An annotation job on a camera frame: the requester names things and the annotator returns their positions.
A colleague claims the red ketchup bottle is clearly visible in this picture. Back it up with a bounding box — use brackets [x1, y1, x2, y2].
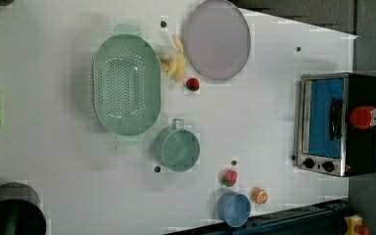
[350, 106, 376, 129]

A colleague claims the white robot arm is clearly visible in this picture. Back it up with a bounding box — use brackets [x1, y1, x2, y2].
[0, 182, 47, 235]

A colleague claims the silver black toaster oven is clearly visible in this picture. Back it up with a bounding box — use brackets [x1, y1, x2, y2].
[297, 72, 376, 177]

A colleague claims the green mug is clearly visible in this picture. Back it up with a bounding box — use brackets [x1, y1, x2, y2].
[153, 118, 200, 172]

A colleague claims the small red toy strawberry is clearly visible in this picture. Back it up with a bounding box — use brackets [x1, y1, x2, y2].
[185, 77, 200, 91]

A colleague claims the peeled toy banana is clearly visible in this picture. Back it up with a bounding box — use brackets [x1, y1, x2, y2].
[161, 35, 186, 82]

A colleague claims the red pink toy fruit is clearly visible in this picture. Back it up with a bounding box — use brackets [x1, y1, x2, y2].
[221, 169, 238, 187]

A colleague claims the green perforated colander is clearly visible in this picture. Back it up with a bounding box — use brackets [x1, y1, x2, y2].
[92, 23, 162, 137]

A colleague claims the lilac round plate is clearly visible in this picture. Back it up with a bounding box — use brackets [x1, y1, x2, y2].
[184, 0, 251, 79]

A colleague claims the blue cup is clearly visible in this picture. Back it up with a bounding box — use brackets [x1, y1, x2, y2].
[216, 192, 251, 227]

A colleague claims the toy orange half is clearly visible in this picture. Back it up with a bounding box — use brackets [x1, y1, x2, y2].
[253, 188, 268, 205]

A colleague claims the dark blue crate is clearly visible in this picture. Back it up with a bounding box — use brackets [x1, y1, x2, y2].
[166, 200, 354, 235]

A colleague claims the yellow red toy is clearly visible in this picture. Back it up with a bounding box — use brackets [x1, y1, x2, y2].
[345, 215, 372, 235]

